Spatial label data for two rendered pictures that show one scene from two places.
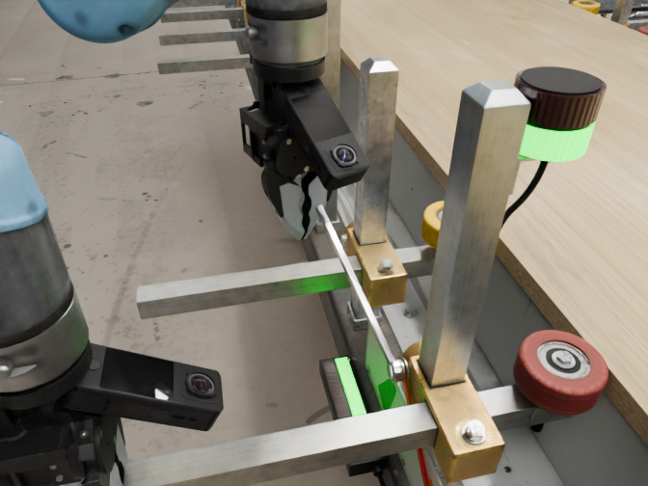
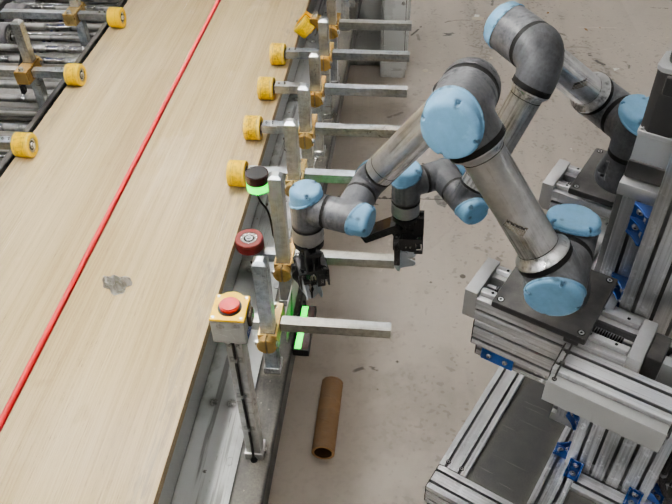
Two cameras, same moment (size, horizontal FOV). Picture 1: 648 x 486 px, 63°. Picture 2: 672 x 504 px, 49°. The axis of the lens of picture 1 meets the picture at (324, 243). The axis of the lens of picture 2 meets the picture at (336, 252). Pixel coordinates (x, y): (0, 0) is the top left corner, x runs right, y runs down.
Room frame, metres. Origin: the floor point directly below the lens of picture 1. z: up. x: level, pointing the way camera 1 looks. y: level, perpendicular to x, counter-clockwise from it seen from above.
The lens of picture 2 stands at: (1.71, 0.54, 2.29)
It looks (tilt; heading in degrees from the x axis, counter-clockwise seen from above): 43 degrees down; 200
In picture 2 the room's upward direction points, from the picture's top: 2 degrees counter-clockwise
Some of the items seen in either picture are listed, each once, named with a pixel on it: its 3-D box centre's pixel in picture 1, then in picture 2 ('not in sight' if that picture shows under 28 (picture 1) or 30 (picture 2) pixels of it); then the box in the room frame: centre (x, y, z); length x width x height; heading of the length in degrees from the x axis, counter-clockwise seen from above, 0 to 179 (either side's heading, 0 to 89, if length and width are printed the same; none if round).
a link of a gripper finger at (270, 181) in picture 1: (283, 178); not in sight; (0.50, 0.04, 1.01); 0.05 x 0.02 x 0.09; 123
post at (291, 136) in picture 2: not in sight; (295, 188); (0.11, -0.17, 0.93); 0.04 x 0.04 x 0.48; 13
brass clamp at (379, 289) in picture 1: (372, 259); (270, 327); (0.58, -0.07, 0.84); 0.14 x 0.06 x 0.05; 13
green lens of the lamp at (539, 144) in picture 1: (547, 128); (258, 184); (0.36, -0.16, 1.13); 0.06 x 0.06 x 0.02
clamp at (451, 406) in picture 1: (448, 403); (284, 259); (0.33, -0.13, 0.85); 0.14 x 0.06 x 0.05; 13
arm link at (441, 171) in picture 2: not in sight; (444, 177); (0.19, 0.28, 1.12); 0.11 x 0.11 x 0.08; 42
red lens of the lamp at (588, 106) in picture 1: (555, 95); (257, 176); (0.36, -0.16, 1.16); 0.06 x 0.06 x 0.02
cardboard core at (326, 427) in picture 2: not in sight; (327, 416); (0.28, -0.04, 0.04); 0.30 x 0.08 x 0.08; 13
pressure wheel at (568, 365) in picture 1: (550, 393); (250, 251); (0.34, -0.23, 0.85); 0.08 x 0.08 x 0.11
